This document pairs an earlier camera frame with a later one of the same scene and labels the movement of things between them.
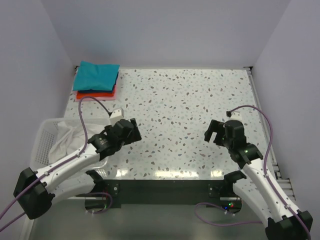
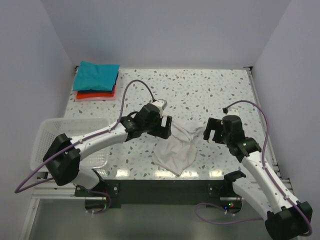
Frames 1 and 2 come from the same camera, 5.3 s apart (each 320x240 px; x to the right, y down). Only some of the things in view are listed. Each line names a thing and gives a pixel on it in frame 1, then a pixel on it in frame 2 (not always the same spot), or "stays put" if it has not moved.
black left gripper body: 135,131 -> 162,126
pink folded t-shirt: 114,97 stays put
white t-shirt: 69,139 -> 176,153
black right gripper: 215,132 stays put
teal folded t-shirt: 95,76 stays put
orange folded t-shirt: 80,95 stays put
